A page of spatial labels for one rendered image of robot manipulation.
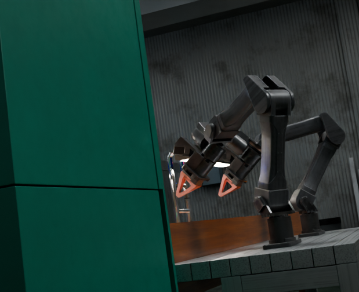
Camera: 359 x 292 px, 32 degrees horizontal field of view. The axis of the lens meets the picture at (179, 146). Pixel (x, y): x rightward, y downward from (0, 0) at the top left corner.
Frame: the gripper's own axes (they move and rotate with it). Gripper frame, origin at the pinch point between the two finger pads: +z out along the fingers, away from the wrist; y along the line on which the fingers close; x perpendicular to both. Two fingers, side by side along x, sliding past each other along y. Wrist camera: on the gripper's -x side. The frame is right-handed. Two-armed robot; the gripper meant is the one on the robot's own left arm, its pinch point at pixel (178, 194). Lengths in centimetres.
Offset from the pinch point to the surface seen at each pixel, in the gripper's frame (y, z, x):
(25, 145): 99, -15, 7
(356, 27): -805, -175, -197
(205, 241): 14.6, 0.7, 18.9
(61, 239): 92, -5, 18
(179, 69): -797, 49, -385
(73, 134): 85, -17, 5
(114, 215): 73, -7, 16
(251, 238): -31.9, 2.1, 20.3
